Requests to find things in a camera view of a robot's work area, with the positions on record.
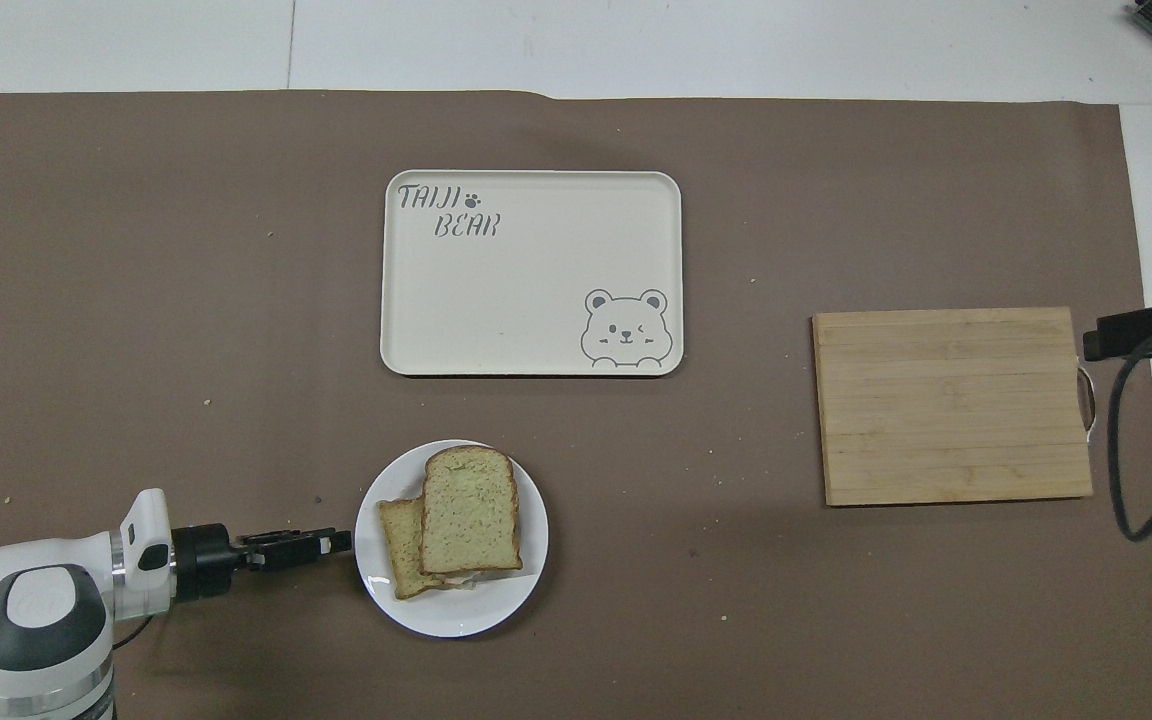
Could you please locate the cream tray with bear print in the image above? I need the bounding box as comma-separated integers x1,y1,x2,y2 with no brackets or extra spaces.
380,170,685,378

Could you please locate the wooden cutting board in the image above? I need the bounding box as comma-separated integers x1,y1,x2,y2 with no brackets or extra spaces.
812,306,1100,508

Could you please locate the small bread slice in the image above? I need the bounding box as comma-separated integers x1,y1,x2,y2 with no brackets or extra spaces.
378,497,458,602

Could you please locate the large bread slice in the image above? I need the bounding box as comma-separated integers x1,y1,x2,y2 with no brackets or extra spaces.
420,446,525,578

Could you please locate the white round plate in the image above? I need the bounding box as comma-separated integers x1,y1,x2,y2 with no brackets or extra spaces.
354,440,550,639

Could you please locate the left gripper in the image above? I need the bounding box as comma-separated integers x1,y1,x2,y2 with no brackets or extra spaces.
172,523,253,604

